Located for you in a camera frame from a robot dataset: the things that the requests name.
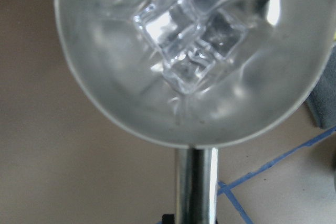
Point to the steel ice scoop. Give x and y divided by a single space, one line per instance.
263 81

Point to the clear ice cubes in scoop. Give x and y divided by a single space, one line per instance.
192 36

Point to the grey folded cloth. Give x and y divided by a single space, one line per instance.
321 101

